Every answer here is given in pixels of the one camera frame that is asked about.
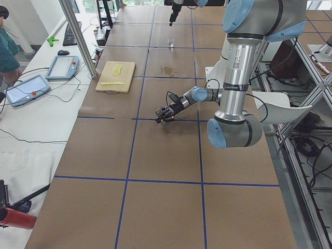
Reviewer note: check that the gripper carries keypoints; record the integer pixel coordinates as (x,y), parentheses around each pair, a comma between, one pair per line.
(174,10)
(174,109)

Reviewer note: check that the clear glass cup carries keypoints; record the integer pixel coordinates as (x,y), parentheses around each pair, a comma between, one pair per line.
(170,43)

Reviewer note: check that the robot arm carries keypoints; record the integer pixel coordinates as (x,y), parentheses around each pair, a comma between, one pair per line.
(195,3)
(247,24)

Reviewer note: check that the wooden cutting board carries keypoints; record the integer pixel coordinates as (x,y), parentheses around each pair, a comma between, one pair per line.
(125,76)

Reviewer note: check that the lemon slices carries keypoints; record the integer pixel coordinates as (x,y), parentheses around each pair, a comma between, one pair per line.
(117,69)

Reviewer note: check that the yellow plastic knife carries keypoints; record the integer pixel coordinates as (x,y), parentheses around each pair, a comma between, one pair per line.
(111,83)

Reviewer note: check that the black control box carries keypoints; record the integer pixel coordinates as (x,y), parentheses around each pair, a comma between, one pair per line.
(101,35)

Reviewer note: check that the black keyboard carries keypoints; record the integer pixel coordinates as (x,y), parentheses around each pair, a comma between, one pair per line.
(69,37)

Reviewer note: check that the far teach pendant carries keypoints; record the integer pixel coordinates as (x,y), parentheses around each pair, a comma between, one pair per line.
(63,68)

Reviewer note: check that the teach pendant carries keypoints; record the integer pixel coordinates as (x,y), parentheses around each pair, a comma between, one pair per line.
(63,68)
(27,90)

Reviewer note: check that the white plastic chair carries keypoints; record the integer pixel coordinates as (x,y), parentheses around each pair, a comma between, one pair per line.
(274,108)

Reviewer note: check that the black computer mouse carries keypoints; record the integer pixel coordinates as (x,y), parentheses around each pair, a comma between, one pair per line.
(63,53)

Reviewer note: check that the green plastic clamp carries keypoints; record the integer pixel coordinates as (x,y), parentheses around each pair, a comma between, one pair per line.
(51,41)

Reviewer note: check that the near teach pendant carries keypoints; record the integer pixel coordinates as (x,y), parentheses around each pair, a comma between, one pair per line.
(27,90)

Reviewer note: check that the person in dark jacket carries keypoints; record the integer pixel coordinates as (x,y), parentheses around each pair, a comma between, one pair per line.
(10,67)

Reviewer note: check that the red thermos bottle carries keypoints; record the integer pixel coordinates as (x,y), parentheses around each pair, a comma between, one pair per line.
(13,218)

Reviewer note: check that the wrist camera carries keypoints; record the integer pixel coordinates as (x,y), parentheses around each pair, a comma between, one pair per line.
(173,97)

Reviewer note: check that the aluminium frame post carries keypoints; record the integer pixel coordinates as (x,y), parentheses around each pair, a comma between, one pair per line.
(66,6)

